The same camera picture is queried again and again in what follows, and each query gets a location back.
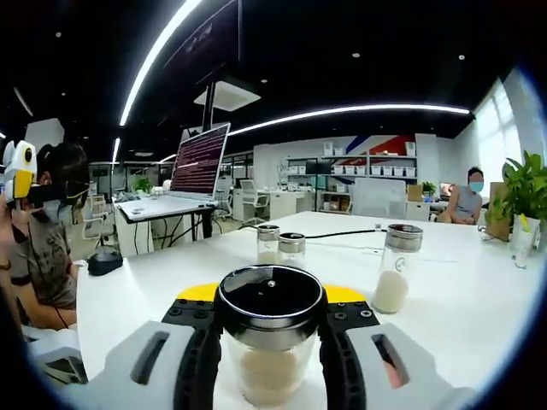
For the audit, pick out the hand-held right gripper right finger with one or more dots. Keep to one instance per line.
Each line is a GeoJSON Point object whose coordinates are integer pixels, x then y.
{"type": "Point", "coordinates": [427, 384]}

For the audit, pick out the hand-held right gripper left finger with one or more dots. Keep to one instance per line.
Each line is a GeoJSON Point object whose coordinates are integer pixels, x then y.
{"type": "Point", "coordinates": [115, 384]}

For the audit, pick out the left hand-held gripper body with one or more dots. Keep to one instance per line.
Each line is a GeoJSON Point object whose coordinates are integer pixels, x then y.
{"type": "Point", "coordinates": [19, 160]}

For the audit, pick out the tall glass seasoning bottle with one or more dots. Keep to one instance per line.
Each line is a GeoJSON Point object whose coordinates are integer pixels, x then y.
{"type": "Point", "coordinates": [269, 299]}
{"type": "Point", "coordinates": [395, 273]}

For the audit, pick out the small glass seasoning bottle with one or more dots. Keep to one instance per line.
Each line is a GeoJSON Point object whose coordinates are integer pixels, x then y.
{"type": "Point", "coordinates": [292, 252]}
{"type": "Point", "coordinates": [268, 245]}

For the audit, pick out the white swivel chair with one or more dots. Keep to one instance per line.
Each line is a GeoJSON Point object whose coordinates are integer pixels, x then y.
{"type": "Point", "coordinates": [92, 213]}
{"type": "Point", "coordinates": [252, 198]}

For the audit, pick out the person's upper body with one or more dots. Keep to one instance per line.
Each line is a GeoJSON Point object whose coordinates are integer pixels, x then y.
{"type": "Point", "coordinates": [42, 256]}

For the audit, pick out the black rounded object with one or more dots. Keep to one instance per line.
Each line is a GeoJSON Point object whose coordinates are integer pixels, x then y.
{"type": "Point", "coordinates": [104, 262]}

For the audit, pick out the leafy background plant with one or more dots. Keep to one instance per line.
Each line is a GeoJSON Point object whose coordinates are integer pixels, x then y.
{"type": "Point", "coordinates": [142, 184]}

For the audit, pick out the ceiling light strip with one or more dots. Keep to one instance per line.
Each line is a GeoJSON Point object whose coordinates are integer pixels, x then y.
{"type": "Point", "coordinates": [139, 72]}
{"type": "Point", "coordinates": [342, 110]}

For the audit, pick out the white laptop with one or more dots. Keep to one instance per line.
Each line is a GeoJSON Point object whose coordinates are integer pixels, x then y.
{"type": "Point", "coordinates": [198, 162]}

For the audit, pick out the brown cardboard box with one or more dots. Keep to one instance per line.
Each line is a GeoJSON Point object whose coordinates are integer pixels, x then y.
{"type": "Point", "coordinates": [498, 213]}

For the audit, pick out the white mesh office chair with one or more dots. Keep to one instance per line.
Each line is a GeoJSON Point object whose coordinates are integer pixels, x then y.
{"type": "Point", "coordinates": [380, 198]}

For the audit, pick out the pink lit monitor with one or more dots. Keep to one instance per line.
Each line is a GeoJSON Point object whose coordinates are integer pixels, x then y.
{"type": "Point", "coordinates": [447, 189]}

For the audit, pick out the small potted plant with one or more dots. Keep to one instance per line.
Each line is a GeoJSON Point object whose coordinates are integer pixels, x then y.
{"type": "Point", "coordinates": [428, 188]}

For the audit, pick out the shelving unit with white bins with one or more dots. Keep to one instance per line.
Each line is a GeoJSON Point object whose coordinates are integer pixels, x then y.
{"type": "Point", "coordinates": [354, 183]}

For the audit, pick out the ceiling air conditioner panel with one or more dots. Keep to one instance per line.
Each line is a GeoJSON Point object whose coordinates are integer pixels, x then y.
{"type": "Point", "coordinates": [226, 96]}

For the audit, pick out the hanging dark display screen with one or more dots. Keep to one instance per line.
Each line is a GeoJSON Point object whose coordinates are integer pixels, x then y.
{"type": "Point", "coordinates": [205, 42]}

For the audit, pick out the potted green plant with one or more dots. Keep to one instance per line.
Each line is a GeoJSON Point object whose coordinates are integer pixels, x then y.
{"type": "Point", "coordinates": [523, 183]}

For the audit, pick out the white low cabinet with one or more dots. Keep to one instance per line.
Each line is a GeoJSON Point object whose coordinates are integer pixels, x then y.
{"type": "Point", "coordinates": [295, 200]}

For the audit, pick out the bright window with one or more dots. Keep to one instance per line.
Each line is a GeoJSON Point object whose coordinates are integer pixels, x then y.
{"type": "Point", "coordinates": [500, 141]}

